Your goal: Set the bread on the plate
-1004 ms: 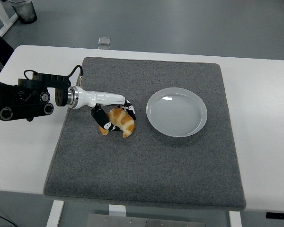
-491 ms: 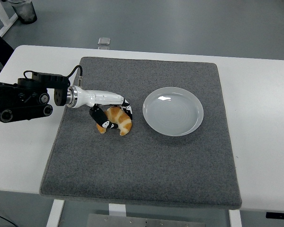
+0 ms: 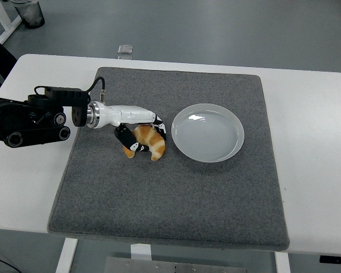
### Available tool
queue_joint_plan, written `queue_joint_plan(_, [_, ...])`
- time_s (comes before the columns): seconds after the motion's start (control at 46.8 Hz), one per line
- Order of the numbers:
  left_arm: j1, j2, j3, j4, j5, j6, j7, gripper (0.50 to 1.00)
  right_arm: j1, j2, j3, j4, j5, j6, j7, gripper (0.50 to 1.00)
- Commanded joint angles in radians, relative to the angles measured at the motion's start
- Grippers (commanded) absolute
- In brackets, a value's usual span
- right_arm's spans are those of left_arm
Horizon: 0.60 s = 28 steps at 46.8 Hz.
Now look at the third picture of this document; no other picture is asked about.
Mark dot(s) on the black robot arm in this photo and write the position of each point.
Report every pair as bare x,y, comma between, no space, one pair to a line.
5,113

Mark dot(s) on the black table control panel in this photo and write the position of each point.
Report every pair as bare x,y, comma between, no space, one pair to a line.
335,259

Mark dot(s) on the metal floor socket cover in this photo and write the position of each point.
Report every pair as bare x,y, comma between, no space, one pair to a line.
125,49

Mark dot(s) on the grey felt mat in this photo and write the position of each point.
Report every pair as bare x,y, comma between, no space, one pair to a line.
159,199

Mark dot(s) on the black fabric object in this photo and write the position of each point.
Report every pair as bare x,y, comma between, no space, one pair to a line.
0,57

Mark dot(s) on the white table leg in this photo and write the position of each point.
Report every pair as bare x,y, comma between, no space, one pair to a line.
282,264
140,251
66,256

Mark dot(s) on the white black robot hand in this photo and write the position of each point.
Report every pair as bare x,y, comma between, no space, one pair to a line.
125,113

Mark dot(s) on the grey round plate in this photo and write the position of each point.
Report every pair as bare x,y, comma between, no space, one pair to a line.
207,133

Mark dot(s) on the golden croissant bread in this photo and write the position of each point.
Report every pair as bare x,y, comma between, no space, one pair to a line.
152,139

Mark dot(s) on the black mesh trash bin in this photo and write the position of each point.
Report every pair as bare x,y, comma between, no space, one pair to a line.
31,14

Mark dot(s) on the white desk frame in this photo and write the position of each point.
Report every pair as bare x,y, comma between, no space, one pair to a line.
10,25

